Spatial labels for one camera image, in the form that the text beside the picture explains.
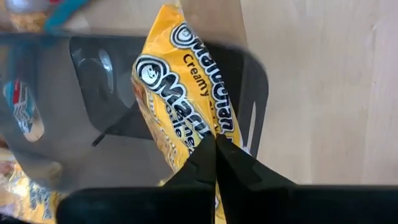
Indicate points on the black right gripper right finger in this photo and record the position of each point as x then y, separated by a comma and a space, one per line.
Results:
255, 199

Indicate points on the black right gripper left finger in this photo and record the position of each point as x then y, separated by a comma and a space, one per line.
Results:
186, 199

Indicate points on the yellow Maruchan noodle pack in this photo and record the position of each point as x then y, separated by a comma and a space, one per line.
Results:
31, 199
155, 102
199, 62

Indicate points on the blue Maruchan noodle pack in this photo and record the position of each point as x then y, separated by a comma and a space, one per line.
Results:
23, 109
28, 21

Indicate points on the dark translucent plastic bin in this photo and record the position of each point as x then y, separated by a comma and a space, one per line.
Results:
102, 118

